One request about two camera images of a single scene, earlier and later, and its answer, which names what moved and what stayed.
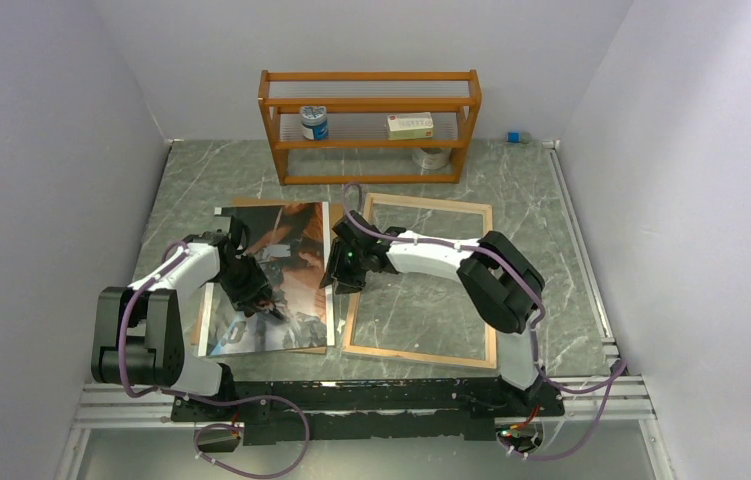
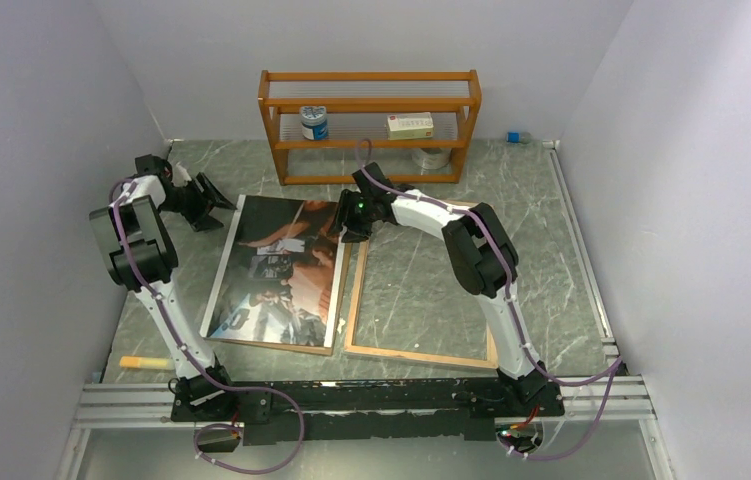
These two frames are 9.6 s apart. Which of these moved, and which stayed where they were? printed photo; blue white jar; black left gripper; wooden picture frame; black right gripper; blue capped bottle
Moved: black left gripper; black right gripper
Stayed: wooden picture frame; blue white jar; printed photo; blue capped bottle
